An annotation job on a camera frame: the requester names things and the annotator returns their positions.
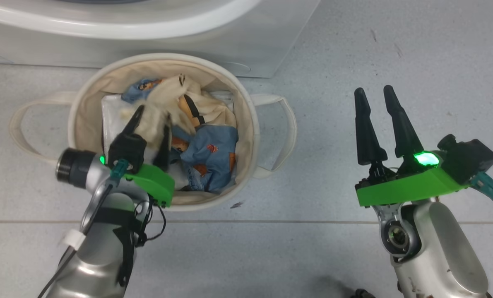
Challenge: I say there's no blue printed garment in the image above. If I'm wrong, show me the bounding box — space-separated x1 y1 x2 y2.
121 79 239 194

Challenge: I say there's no teal right cable connector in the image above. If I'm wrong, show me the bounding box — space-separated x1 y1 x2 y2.
470 172 493 209

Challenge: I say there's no teal left cable connector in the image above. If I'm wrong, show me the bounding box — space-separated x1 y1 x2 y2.
110 159 130 187

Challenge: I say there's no white cable tie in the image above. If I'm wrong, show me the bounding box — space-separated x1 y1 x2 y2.
62 230 85 251

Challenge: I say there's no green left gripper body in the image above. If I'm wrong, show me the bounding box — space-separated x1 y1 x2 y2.
124 163 176 207

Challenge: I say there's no cream canvas laundry basket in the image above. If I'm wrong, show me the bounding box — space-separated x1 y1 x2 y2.
8 53 297 211

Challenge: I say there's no cream garment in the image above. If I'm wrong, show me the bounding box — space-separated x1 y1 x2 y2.
122 74 238 141

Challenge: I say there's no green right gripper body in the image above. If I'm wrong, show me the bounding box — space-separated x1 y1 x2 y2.
355 151 470 207

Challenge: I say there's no teal cable connector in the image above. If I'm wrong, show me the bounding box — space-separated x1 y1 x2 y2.
470 172 493 209
110 159 130 187

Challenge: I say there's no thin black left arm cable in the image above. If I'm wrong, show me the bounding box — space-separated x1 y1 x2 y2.
132 199 167 247

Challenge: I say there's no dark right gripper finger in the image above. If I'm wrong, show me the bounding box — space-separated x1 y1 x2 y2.
354 88 388 165
383 85 425 158

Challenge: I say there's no white front-load washing machine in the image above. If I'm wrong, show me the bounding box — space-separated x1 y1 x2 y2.
0 0 321 78

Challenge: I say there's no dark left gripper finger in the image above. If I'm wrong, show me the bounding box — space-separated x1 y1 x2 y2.
153 121 172 171
121 105 145 135

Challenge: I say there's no white folded sheet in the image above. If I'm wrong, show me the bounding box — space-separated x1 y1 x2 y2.
101 91 234 166

